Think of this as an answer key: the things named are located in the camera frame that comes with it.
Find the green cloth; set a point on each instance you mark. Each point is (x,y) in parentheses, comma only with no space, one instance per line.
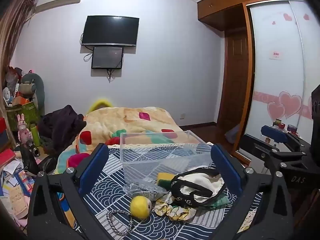
(221,201)

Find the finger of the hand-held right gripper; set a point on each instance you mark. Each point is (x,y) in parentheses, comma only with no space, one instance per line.
(262,152)
(273,133)

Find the small black wall monitor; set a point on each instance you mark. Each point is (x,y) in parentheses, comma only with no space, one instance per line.
(107,57)

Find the grey plush toy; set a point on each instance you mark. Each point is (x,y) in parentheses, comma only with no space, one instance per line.
(27,86)

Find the white paper sign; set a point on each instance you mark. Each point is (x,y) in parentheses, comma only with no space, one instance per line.
(276,55)

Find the white cloth with black trim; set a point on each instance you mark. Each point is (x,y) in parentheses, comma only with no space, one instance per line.
(200,180)

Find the dark jar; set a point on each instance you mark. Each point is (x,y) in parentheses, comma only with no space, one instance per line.
(292,128)

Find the yellow fuzzy object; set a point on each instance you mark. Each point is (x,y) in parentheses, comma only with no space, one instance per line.
(98,105)

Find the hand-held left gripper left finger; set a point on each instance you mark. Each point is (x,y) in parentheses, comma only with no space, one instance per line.
(93,165)

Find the brown curtain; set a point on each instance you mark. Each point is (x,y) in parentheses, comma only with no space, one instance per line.
(12,35)

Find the red cup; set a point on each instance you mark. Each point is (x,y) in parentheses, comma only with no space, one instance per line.
(281,125)

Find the clear plastic storage box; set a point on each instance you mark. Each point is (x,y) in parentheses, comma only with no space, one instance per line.
(140,150)

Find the brown wooden door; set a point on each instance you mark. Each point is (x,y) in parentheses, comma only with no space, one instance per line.
(235,80)

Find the wooden wardrobe with heart doors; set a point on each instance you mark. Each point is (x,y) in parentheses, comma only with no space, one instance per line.
(275,30)

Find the red book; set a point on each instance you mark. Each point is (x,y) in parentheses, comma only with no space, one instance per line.
(6,157)

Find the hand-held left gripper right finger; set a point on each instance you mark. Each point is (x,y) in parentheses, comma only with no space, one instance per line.
(225,166)

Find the green bottle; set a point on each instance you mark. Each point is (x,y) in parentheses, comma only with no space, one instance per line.
(35,135)

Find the pile of papers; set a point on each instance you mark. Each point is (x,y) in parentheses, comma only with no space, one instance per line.
(15,192)

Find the green cardboard box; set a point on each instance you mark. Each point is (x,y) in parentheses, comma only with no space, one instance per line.
(22,115)

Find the dark clothes pile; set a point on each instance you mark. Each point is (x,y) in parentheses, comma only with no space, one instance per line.
(62,125)

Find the crumpled clear plastic wrap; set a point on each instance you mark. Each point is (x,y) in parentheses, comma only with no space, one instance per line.
(140,188)

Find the pink rabbit figure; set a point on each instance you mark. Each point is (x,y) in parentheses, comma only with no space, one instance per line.
(23,132)

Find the black wall television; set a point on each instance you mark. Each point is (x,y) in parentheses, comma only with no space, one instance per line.
(110,31)

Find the blue wave pattern bed sheet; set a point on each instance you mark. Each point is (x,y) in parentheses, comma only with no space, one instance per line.
(110,187)

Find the black flashlight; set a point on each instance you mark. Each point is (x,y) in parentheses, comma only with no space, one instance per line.
(33,148)

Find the colourful patterned blanket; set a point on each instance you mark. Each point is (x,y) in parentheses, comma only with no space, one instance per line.
(125,120)

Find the yellow plush ball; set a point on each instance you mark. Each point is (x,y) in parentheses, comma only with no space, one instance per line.
(138,206)

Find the red box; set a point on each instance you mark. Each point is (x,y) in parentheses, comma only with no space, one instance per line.
(3,132)

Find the yellow green sponge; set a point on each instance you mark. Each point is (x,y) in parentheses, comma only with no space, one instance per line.
(165,177)

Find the yellow floral scrunchie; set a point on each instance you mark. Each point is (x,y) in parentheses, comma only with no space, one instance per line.
(165,208)

